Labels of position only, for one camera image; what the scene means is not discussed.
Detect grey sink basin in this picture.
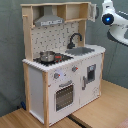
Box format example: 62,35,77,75
66,47,94,56

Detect small metal pot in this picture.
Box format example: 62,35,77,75
40,51,55,62

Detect black toy faucet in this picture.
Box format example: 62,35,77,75
67,33,82,49

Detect grey range hood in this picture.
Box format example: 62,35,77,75
35,5,64,27

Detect red stove knob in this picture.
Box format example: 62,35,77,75
71,66,79,73
54,73,60,79

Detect grey ice dispenser panel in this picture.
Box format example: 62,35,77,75
87,65,96,83

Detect oven door with handle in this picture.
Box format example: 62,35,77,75
55,81,74,112

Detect black stovetop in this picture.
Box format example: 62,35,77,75
33,53,74,66

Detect left red stove knob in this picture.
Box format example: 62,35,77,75
54,73,60,79

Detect wooden toy kitchen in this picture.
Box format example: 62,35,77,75
22,2,105,127

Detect grey cabinet door handle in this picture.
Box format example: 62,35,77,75
82,76,86,90

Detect right red stove knob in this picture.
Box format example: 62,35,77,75
71,66,79,73

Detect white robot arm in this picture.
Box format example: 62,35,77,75
101,0,128,46

